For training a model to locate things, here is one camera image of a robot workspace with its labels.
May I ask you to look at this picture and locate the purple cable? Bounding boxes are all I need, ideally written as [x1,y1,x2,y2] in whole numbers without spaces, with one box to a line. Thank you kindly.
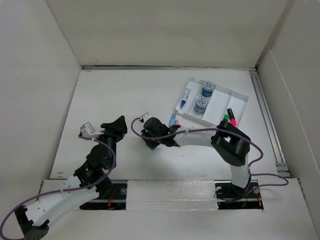
[0,133,117,240]
[131,117,291,201]

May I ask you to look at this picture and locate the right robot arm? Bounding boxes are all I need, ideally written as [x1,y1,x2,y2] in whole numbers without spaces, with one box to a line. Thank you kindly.
[141,117,251,199]

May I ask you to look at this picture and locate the pink highlighter marker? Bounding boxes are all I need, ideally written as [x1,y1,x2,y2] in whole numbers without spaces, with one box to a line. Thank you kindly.
[227,108,237,126]

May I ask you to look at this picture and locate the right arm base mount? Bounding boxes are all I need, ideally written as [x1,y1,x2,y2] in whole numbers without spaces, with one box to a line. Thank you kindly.
[213,180,264,210]

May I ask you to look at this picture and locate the white organizer tray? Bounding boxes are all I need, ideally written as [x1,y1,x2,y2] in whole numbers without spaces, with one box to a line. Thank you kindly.
[174,77,249,127]

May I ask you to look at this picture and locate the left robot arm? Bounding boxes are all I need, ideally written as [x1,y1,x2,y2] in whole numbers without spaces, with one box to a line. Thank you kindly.
[14,115,128,240]

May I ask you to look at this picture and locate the aluminium rail back edge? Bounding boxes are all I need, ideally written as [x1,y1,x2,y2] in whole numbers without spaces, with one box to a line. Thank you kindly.
[82,65,257,71]

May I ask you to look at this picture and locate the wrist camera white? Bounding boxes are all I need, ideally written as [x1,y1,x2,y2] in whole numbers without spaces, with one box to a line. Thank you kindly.
[140,112,151,123]
[80,122,96,138]

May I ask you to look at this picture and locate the aluminium rail right side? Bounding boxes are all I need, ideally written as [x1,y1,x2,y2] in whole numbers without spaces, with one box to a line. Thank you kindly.
[249,68,291,178]

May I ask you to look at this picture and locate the green highlighter marker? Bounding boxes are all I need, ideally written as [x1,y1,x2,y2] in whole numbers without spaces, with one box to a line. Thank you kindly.
[223,114,229,122]

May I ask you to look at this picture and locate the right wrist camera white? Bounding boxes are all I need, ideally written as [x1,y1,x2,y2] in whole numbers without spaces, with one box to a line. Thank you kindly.
[140,112,151,123]

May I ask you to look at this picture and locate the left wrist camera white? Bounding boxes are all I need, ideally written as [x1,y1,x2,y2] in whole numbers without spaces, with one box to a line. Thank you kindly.
[80,122,96,138]

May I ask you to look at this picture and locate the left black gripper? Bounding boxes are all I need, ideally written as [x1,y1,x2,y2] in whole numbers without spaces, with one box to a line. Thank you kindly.
[92,116,127,168]

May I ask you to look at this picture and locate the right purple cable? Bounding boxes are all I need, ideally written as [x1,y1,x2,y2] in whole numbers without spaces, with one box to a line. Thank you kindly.
[131,117,291,201]

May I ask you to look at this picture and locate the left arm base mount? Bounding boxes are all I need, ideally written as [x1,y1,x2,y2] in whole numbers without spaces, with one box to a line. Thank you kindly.
[79,179,128,211]

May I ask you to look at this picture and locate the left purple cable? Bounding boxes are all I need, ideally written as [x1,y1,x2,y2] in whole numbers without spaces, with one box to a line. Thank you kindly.
[0,133,117,240]

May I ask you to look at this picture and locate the blue capped small tube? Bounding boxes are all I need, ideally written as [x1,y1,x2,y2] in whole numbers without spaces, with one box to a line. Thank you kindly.
[169,113,176,127]

